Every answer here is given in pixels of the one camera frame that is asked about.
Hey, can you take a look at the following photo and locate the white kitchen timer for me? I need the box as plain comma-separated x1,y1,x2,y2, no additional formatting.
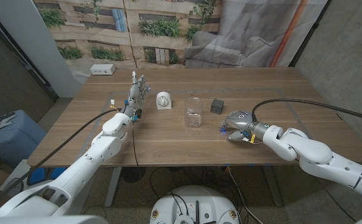
155,91,172,110

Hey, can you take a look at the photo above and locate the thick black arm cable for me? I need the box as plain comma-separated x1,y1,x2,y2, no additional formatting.
251,98,362,124
0,108,123,211

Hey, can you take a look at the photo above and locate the black round floor object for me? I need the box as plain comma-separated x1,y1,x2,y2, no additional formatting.
121,167,146,184

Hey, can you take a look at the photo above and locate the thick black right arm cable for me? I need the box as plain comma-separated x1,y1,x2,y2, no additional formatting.
251,98,362,124

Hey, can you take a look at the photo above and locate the black backdrop stand pole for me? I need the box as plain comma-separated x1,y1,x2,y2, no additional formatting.
288,0,333,68

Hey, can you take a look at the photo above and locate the grey floor cable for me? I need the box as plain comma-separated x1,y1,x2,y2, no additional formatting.
226,166,257,224

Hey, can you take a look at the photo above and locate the grey table leg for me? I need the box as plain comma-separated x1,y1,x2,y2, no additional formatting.
261,164,284,208

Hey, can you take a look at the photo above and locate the white power strip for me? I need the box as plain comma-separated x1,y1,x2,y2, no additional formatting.
90,63,116,76

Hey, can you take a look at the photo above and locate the white robot torso base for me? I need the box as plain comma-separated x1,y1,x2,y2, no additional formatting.
149,185,240,224

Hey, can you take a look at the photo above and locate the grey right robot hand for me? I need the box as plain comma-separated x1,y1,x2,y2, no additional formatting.
220,111,259,142

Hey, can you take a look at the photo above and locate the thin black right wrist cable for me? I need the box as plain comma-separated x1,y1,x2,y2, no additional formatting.
315,176,358,222

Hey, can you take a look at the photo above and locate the blue storage box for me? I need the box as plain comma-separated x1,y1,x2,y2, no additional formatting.
0,109,47,167

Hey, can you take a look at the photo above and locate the printed fabric backdrop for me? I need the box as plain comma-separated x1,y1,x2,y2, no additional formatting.
33,0,330,85

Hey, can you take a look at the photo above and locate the thin black left wrist cable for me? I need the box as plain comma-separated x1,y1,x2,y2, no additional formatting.
131,120,140,170

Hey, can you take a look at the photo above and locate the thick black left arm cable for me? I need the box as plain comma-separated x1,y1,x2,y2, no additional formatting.
0,108,123,211

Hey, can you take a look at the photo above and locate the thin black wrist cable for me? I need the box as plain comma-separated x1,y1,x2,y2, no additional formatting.
131,120,140,170
315,176,358,222

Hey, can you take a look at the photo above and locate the clear glass beaker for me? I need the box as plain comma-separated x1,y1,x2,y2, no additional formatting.
183,96,204,128

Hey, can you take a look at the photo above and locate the blue and white case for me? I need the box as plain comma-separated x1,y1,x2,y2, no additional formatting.
8,159,68,190

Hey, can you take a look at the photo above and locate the dark grey block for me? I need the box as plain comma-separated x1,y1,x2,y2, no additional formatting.
210,98,225,115

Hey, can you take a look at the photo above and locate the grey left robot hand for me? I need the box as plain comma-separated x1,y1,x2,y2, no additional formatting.
121,70,152,123

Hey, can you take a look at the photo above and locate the white table leg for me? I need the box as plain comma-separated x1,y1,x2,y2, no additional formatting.
104,167,123,208

